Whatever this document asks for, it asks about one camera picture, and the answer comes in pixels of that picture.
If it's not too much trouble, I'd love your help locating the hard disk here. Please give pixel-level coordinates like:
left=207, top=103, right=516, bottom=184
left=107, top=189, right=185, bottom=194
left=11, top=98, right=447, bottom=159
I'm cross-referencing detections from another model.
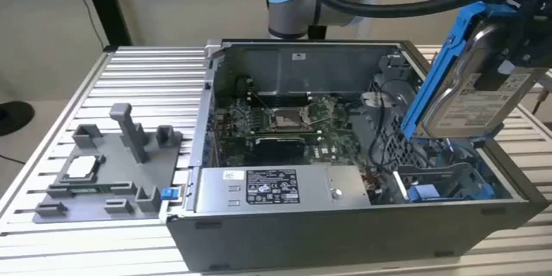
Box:
left=400, top=1, right=545, bottom=143

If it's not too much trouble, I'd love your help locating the disk bay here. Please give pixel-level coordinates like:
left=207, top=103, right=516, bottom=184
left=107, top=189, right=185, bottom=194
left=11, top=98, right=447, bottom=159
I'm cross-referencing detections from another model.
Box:
left=396, top=140, right=515, bottom=206

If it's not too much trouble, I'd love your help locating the black RAM slot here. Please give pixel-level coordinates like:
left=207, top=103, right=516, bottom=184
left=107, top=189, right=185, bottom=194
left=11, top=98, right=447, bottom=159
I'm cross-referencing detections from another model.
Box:
left=252, top=129, right=324, bottom=135

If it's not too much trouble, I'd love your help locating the perforated metal drive cage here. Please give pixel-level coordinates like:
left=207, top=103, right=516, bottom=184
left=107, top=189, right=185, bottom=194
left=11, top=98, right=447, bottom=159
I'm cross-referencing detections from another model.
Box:
left=369, top=72, right=432, bottom=167

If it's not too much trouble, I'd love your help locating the grey metal panel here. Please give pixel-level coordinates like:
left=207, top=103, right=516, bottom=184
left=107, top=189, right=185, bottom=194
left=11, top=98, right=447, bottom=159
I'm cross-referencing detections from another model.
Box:
left=240, top=46, right=392, bottom=93

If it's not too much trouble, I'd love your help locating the green motherboard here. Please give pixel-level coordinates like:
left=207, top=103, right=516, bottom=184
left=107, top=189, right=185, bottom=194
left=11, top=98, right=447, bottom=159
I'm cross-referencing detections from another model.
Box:
left=215, top=93, right=375, bottom=169

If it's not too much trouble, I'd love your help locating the CPU socket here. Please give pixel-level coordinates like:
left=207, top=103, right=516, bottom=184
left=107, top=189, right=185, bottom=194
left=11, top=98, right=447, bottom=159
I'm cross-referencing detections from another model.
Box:
left=268, top=107, right=312, bottom=128

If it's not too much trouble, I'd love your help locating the black expansion card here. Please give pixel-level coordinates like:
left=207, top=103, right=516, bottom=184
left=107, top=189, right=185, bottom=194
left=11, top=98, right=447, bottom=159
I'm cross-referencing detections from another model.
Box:
left=253, top=136, right=305, bottom=164

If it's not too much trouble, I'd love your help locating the silver power supply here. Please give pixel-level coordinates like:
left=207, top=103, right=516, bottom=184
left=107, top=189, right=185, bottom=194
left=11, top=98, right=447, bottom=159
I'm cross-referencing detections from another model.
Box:
left=193, top=164, right=372, bottom=213

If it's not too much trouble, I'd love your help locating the dark grey PC case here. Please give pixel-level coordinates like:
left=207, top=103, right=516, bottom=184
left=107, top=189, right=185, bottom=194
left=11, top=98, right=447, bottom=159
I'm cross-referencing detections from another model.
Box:
left=159, top=38, right=552, bottom=273

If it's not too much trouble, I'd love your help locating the grey parts rack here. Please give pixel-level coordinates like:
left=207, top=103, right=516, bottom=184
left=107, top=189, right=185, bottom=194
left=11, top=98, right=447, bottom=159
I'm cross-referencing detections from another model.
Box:
left=32, top=103, right=193, bottom=225

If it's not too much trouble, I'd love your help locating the green RAM stick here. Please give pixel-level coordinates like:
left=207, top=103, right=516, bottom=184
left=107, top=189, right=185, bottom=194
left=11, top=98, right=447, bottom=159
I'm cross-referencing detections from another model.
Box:
left=51, top=184, right=133, bottom=192

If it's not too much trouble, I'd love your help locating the silver CPU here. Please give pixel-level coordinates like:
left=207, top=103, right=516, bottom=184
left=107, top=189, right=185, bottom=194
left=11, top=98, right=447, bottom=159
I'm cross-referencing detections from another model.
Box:
left=64, top=156, right=104, bottom=179

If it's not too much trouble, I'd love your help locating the black round base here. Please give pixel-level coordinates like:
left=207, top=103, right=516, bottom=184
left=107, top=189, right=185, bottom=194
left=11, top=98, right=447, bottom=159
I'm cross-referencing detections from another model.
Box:
left=0, top=101, right=36, bottom=137

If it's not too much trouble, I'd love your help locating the thin black wire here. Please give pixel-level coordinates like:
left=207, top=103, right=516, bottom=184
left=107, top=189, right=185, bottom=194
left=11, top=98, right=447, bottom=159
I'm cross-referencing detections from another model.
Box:
left=368, top=78, right=417, bottom=173

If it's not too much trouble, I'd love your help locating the red black twisted wire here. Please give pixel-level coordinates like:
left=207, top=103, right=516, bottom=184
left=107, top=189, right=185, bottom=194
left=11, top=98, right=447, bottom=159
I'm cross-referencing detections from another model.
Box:
left=360, top=175, right=381, bottom=193

